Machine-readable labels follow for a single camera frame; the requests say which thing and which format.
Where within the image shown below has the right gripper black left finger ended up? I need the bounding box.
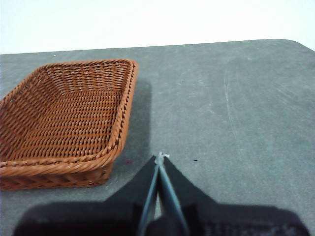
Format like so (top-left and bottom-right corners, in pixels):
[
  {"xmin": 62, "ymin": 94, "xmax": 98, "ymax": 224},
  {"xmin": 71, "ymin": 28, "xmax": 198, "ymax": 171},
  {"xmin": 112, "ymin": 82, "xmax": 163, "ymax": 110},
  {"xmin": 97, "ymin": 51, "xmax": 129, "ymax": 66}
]
[{"xmin": 13, "ymin": 154, "xmax": 161, "ymax": 236}]

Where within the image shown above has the brown woven wicker basket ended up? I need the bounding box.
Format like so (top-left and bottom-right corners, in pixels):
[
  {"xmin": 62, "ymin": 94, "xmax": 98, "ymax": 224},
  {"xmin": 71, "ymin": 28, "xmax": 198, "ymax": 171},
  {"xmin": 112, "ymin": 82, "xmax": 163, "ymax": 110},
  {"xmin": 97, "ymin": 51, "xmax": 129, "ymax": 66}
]
[{"xmin": 0, "ymin": 59, "xmax": 139, "ymax": 191}]

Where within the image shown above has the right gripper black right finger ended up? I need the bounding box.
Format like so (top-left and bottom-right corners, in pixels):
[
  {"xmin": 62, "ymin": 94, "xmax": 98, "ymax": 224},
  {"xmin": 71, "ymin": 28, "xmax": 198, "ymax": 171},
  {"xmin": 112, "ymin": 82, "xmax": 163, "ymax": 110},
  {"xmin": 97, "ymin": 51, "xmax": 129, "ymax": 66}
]
[{"xmin": 159, "ymin": 155, "xmax": 311, "ymax": 236}]

